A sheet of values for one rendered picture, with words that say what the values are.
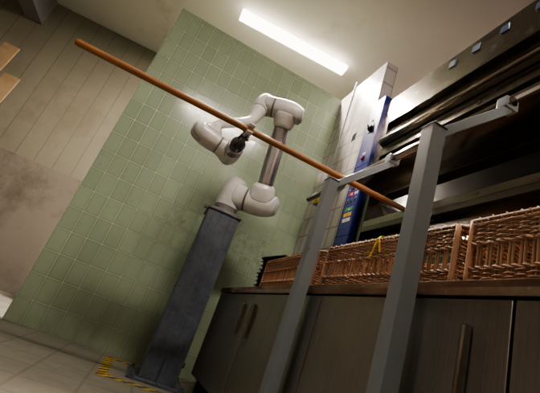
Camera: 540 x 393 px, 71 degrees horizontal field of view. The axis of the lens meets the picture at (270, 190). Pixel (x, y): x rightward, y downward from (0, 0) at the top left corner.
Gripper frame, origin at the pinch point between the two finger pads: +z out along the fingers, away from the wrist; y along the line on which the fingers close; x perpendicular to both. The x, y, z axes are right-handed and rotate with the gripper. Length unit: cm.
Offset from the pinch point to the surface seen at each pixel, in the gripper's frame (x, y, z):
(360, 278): -37, 58, 58
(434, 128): -27, 26, 89
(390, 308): -27, 69, 88
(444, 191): -102, -15, 11
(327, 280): -37, 58, 41
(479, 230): -38, 49, 96
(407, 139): -87, -46, -7
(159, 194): 25, 14, -121
